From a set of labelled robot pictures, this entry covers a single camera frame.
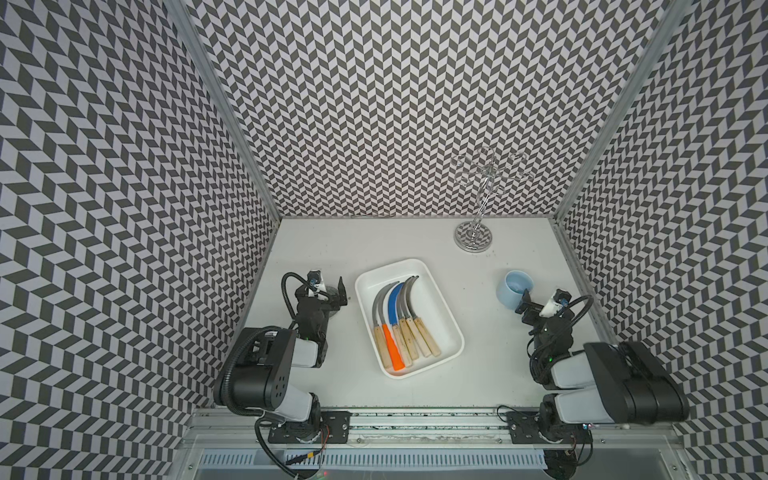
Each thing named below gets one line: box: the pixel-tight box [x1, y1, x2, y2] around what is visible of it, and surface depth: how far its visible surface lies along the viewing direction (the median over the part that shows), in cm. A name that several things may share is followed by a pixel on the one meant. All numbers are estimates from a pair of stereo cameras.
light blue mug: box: [496, 270, 534, 310], surface depth 94 cm
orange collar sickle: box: [378, 281, 405, 372], surface depth 89 cm
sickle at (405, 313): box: [401, 276, 432, 358], surface depth 94 cm
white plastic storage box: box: [355, 259, 465, 380], surface depth 94 cm
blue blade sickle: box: [388, 282, 413, 366], surface depth 91 cm
